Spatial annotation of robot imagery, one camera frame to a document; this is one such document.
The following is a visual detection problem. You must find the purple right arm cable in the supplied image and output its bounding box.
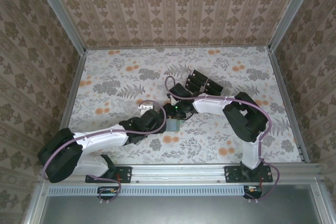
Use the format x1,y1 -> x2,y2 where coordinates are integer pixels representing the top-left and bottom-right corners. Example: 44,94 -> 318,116
164,76 -> 280,204

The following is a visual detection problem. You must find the aluminium table side rail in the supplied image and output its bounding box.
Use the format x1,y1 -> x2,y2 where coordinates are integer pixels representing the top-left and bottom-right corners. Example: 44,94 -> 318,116
59,49 -> 89,134
267,47 -> 311,164

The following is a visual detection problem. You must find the black connector board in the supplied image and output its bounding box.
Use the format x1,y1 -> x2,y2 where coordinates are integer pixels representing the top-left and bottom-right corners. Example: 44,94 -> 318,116
243,185 -> 264,200
96,186 -> 123,200

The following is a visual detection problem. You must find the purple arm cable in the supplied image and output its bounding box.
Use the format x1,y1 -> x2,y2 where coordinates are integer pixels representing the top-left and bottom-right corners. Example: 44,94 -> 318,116
164,76 -> 280,204
41,99 -> 166,205

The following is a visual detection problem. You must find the aluminium mounting rail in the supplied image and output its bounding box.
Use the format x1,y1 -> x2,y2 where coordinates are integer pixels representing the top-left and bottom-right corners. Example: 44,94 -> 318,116
38,163 -> 325,184

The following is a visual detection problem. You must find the aluminium frame post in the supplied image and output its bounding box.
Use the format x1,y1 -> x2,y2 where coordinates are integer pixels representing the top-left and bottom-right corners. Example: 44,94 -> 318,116
30,0 -> 88,55
267,0 -> 317,52

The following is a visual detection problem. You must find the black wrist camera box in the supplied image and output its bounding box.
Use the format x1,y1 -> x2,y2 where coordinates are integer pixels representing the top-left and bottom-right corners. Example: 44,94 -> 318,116
169,83 -> 195,99
141,110 -> 165,130

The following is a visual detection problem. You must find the grey slotted cable duct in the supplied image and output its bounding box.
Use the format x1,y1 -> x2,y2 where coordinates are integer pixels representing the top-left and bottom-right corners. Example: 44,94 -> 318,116
48,184 -> 247,196

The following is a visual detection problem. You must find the black credit card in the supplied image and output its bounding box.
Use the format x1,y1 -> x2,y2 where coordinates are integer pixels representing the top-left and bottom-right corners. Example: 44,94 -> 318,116
186,74 -> 205,85
203,83 -> 223,95
184,80 -> 202,91
192,69 -> 209,79
206,77 -> 224,90

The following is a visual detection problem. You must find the grey metal panel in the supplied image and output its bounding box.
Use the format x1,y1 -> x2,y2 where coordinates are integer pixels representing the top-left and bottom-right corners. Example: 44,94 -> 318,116
39,195 -> 322,224

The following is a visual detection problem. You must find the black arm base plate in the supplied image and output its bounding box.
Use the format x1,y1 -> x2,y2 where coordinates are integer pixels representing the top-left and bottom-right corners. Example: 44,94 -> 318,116
85,165 -> 132,184
225,165 -> 274,184

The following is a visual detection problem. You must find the green card holder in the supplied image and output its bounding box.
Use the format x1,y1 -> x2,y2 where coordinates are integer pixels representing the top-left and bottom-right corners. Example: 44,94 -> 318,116
165,118 -> 183,133

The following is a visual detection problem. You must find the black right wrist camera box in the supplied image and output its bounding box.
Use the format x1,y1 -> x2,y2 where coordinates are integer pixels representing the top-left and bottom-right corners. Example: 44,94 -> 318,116
169,83 -> 195,99

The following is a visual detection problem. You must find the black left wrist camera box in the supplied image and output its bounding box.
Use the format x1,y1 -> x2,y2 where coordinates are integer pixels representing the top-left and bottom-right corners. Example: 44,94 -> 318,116
141,110 -> 165,130

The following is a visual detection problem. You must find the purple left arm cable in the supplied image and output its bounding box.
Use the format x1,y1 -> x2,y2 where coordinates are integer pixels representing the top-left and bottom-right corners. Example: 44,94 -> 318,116
41,99 -> 166,205

